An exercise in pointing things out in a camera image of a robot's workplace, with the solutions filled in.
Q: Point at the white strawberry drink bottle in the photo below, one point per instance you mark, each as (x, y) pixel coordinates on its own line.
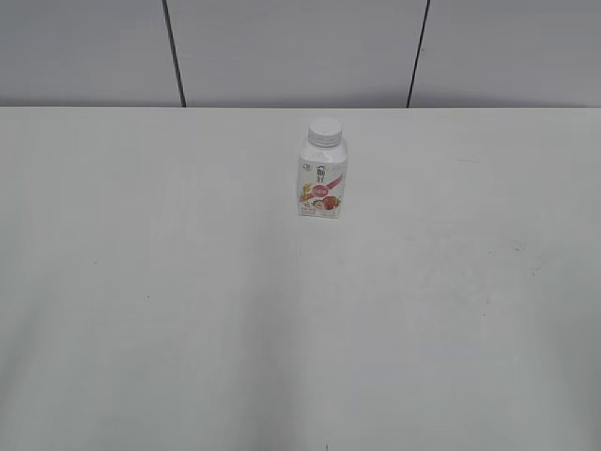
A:
(321, 181)

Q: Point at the white bottle cap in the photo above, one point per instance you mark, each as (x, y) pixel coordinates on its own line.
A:
(325, 132)

